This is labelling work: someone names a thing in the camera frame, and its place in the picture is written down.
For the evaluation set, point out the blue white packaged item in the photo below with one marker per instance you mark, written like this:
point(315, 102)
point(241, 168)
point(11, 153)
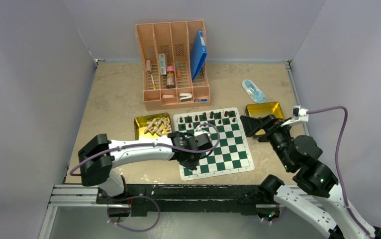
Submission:
point(254, 92)

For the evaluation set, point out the brown bottle pink cap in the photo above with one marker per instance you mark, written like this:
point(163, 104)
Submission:
point(170, 80)

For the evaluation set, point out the right gold tin tray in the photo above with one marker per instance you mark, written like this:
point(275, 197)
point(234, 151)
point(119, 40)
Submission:
point(260, 111)

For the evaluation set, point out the gold tin tray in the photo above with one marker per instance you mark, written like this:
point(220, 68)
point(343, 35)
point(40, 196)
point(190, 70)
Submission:
point(140, 124)
point(260, 111)

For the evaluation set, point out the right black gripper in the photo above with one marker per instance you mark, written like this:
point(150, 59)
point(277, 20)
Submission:
point(250, 125)

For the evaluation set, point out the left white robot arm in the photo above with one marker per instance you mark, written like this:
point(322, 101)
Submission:
point(100, 156)

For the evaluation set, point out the left gold tin tray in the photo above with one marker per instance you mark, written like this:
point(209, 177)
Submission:
point(140, 124)

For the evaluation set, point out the blue folder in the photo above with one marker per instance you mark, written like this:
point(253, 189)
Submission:
point(198, 54)

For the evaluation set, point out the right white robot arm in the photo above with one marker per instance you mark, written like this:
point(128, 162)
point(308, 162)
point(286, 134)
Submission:
point(335, 219)

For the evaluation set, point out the pink desk organizer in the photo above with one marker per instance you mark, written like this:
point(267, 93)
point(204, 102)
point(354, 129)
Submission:
point(175, 39)

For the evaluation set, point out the white green box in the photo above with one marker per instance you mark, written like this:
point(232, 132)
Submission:
point(162, 64)

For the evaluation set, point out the white stapler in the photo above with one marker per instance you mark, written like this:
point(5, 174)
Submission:
point(184, 97)

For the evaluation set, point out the pile of light chess pieces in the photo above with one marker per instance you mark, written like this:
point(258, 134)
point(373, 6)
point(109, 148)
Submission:
point(159, 127)

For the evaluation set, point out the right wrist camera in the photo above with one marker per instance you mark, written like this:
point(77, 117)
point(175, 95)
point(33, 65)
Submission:
point(299, 116)

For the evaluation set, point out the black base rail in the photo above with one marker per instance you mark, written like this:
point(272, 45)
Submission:
point(246, 200)

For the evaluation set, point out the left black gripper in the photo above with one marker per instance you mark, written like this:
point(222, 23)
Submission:
point(191, 166)

